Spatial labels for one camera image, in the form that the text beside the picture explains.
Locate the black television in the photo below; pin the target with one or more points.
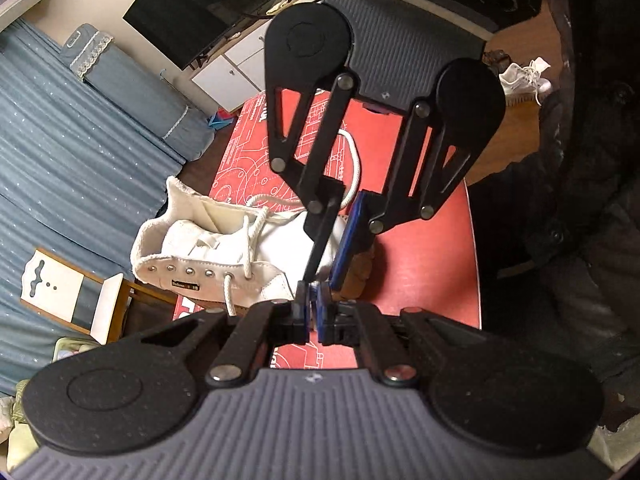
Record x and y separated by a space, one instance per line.
210 10

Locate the brown boots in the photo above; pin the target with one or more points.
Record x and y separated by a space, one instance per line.
495 60

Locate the green covered sofa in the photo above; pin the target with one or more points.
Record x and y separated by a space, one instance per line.
12 452

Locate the white cabinet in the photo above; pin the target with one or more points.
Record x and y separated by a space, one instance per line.
240 60

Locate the white shoelace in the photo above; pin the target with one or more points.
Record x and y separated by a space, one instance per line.
251 245

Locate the red printed board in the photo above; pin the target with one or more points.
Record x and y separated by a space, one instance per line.
425 270

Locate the blue curtain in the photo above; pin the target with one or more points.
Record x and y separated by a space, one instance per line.
75 185

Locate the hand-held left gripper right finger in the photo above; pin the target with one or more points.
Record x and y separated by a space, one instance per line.
321 317

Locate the covered standing air conditioner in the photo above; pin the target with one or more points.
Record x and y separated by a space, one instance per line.
135 90

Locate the wooden chair with white seat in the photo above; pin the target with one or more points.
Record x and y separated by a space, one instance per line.
55 285

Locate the blue and red toy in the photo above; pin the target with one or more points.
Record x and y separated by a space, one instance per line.
220 121

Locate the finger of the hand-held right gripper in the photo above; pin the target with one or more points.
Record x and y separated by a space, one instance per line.
357 230
325 150

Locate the person's black jacket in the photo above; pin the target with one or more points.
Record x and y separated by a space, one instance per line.
575 210

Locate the white sneaker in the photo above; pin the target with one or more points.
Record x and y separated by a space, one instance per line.
525 80

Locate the pastel folded blanket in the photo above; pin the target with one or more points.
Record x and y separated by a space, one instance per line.
75 347

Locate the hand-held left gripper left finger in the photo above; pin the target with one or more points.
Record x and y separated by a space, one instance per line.
302 312

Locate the white high-top shoe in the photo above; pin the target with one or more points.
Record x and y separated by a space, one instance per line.
200 240

